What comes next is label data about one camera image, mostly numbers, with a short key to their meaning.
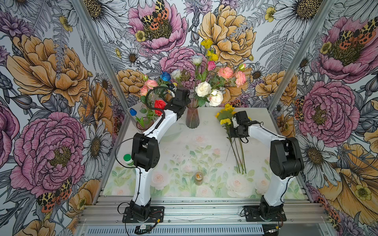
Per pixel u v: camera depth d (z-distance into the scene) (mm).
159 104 704
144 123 826
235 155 944
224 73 715
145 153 543
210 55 886
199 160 940
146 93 779
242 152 967
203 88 713
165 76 781
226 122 1050
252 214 740
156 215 734
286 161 511
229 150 964
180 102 721
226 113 1084
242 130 735
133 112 799
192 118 1088
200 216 760
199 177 778
